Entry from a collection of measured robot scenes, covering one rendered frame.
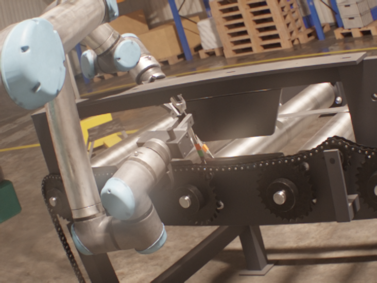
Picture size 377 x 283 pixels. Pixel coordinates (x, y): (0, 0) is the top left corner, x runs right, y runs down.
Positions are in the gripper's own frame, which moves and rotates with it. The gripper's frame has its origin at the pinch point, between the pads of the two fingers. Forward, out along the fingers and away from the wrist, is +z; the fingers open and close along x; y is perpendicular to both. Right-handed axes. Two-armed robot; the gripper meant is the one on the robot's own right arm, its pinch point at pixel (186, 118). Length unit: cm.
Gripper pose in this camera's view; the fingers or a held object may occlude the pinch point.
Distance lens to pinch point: 169.4
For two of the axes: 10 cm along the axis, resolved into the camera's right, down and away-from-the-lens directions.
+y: -3.4, -8.0, -4.9
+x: -8.1, -0.2, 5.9
